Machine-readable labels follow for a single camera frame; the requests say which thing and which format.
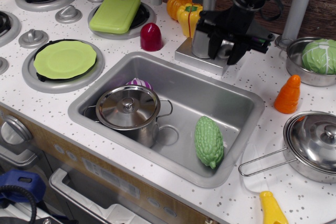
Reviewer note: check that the steel pot with cabbage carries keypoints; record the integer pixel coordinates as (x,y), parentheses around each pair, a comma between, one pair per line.
(294,49)

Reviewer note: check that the steel saucepan lid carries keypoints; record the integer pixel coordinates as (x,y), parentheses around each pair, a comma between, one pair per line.
(311,136)

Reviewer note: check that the grey stove knob front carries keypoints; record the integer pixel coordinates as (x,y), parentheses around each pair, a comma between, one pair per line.
(33,39)

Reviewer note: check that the green plastic plate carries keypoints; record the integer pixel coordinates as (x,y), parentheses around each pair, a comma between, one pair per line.
(64,59)

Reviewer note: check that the silver toy faucet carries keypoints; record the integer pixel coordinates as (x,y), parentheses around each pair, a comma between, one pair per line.
(194,52)

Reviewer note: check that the orange toy pumpkin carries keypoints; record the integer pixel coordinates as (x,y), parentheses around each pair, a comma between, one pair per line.
(173,5)

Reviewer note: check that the grey stove knob middle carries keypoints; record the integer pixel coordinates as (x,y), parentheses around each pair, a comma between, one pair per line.
(68,15)

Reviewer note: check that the grey oven dial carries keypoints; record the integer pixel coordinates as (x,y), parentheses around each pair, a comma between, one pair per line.
(15,136)

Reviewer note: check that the grey sink basin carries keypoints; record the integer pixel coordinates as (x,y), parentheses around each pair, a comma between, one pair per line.
(186,96)

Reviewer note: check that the steel pot in sink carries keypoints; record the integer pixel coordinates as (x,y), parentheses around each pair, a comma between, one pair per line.
(145,135)

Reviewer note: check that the grey stove knob edge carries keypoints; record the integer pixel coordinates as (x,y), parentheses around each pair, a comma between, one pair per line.
(3,65)

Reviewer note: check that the steel pot lid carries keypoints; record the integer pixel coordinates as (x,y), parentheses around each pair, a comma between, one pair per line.
(128,107)

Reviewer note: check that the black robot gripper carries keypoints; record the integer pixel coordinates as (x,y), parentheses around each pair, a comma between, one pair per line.
(236,24)

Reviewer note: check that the blue clamp device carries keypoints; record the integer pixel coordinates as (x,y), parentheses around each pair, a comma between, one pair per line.
(28,181)

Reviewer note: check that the grey burner under board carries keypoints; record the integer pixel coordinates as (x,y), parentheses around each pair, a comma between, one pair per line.
(144,15)

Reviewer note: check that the grey burner under plate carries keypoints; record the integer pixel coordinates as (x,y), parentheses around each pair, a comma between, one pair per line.
(62,85)

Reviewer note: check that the grey post right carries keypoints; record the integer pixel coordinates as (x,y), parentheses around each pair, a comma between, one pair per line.
(294,20)

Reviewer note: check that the silver faucet lever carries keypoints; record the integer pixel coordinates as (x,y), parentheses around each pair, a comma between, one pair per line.
(225,49)

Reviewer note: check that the dark red toy vegetable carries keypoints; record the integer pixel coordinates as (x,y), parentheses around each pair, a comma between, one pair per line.
(151,38)

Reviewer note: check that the green toy bitter gourd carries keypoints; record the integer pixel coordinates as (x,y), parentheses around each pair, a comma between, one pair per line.
(209,143)

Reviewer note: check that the steel saucepan with handle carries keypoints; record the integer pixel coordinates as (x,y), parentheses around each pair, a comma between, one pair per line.
(294,161)

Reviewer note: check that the black coil burner left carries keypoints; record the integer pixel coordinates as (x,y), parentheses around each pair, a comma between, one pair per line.
(10,27)

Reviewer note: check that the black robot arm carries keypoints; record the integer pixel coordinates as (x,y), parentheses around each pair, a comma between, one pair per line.
(236,25)

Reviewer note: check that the purple toy eggplant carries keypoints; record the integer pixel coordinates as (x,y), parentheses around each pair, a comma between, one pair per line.
(261,42)

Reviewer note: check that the yellow toy handle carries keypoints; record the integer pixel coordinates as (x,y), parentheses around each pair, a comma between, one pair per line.
(272,212)

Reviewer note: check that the yellow toy bell pepper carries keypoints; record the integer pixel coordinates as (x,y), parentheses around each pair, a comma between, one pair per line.
(187,17)

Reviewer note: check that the green toy cabbage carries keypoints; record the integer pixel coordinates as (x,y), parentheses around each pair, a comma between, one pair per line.
(319,56)

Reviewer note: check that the purple white toy onion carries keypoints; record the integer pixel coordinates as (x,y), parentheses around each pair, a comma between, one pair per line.
(139,82)

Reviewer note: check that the orange toy carrot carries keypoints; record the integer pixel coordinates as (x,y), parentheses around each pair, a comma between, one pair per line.
(288,97)

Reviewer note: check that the white oven door handle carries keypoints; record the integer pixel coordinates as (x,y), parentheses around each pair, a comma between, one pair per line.
(115,213)

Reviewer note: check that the green plastic cutting board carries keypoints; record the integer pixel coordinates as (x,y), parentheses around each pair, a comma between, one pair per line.
(114,16)

